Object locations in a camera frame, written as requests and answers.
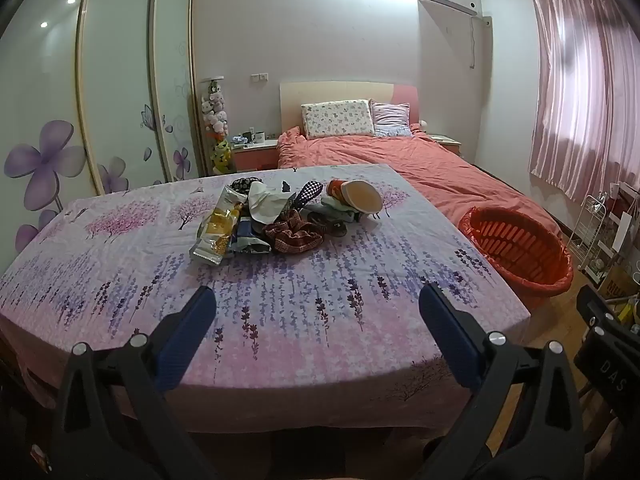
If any yellow snack packet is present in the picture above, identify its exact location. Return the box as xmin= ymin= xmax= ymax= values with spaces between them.
xmin=189 ymin=186 xmax=250 ymax=265

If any blue white snack packet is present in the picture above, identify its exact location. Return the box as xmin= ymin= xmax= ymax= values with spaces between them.
xmin=232 ymin=215 xmax=271 ymax=256

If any floral purple pink tablecloth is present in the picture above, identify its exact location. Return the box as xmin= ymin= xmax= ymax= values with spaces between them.
xmin=0 ymin=164 xmax=532 ymax=433

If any salmon pink duvet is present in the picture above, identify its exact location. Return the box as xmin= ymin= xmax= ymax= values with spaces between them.
xmin=276 ymin=126 xmax=561 ymax=241

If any nightstand with white top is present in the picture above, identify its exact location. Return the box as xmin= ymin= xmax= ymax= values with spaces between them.
xmin=429 ymin=133 xmax=463 ymax=158

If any orange plastic laundry basket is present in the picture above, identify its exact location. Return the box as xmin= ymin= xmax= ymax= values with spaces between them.
xmin=457 ymin=206 xmax=575 ymax=311

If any purple striped pillow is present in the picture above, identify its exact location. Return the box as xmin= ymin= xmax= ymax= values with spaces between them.
xmin=370 ymin=101 xmax=415 ymax=138

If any clear tube of plush toys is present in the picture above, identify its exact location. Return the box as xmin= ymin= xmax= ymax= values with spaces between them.
xmin=200 ymin=77 xmax=236 ymax=176

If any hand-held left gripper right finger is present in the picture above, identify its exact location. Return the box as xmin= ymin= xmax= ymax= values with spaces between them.
xmin=419 ymin=282 xmax=586 ymax=480

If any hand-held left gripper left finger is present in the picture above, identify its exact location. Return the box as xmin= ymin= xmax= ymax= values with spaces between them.
xmin=50 ymin=285 xmax=221 ymax=480

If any pink satin curtain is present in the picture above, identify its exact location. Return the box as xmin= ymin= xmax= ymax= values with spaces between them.
xmin=529 ymin=0 xmax=640 ymax=206

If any bed with pink headboard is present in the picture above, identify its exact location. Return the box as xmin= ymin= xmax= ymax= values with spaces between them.
xmin=279 ymin=81 xmax=420 ymax=133

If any brown plaid scrunchie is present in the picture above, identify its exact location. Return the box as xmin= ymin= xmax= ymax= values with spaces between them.
xmin=263 ymin=208 xmax=325 ymax=255

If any white cloth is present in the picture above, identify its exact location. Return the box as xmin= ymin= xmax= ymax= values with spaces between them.
xmin=247 ymin=181 xmax=296 ymax=223

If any white floral pillow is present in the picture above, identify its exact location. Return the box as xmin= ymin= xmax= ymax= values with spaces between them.
xmin=301 ymin=100 xmax=376 ymax=140

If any sliding wardrobe purple flower print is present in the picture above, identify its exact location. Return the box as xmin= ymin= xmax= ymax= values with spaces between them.
xmin=0 ymin=0 xmax=206 ymax=261

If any brown paper bag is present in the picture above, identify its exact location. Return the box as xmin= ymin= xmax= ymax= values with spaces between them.
xmin=597 ymin=265 xmax=636 ymax=306

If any dark brown cloth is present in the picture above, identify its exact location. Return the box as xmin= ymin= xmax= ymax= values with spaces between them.
xmin=306 ymin=211 xmax=349 ymax=239

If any white air conditioner pipe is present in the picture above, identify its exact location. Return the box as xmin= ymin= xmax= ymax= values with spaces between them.
xmin=470 ymin=14 xmax=493 ymax=70

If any black dotted mesh cloth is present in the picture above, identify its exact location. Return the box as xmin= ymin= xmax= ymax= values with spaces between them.
xmin=287 ymin=180 xmax=325 ymax=211

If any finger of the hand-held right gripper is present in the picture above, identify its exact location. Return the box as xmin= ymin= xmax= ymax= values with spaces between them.
xmin=573 ymin=327 xmax=640 ymax=432
xmin=576 ymin=285 xmax=640 ymax=342

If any pink white nightstand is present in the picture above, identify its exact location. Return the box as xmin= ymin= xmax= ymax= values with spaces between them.
xmin=231 ymin=140 xmax=281 ymax=172

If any white wire cart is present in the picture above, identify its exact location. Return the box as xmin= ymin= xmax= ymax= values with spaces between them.
xmin=565 ymin=192 xmax=613 ymax=281

